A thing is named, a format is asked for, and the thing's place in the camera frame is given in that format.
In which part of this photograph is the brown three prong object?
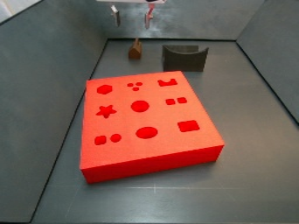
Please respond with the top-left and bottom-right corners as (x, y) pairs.
(128, 38), (143, 60)

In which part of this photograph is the black curved fixture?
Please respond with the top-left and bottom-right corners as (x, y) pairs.
(163, 45), (210, 72)

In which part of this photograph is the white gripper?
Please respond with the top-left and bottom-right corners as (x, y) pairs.
(96, 0), (167, 29)

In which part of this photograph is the red block with shaped holes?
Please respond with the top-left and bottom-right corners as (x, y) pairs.
(79, 71), (225, 183)

